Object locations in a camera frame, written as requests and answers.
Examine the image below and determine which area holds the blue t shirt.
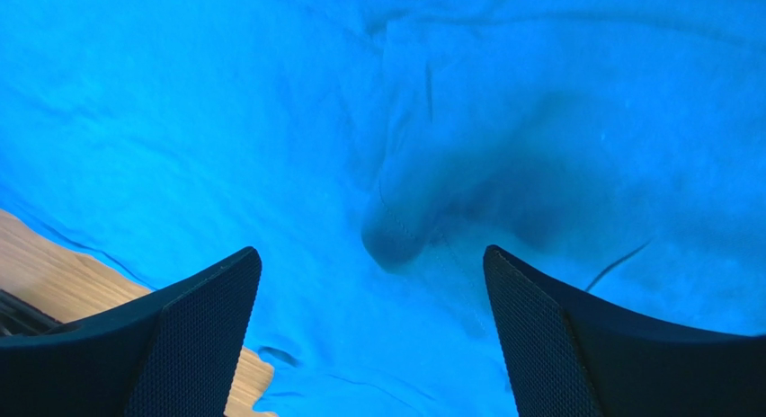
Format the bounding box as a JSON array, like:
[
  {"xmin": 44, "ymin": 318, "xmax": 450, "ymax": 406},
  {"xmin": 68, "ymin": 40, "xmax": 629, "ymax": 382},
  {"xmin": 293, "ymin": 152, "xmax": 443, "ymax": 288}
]
[{"xmin": 1, "ymin": 0, "xmax": 765, "ymax": 416}]

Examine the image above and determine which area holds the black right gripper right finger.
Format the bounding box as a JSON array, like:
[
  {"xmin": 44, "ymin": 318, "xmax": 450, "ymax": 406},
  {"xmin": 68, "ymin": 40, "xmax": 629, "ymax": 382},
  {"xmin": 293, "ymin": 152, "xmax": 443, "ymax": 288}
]
[{"xmin": 483, "ymin": 245, "xmax": 765, "ymax": 417}]

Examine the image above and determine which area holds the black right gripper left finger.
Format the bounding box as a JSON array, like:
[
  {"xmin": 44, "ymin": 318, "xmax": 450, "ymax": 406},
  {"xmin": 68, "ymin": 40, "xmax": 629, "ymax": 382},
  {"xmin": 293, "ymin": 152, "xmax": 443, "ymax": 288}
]
[{"xmin": 1, "ymin": 247, "xmax": 262, "ymax": 417}]

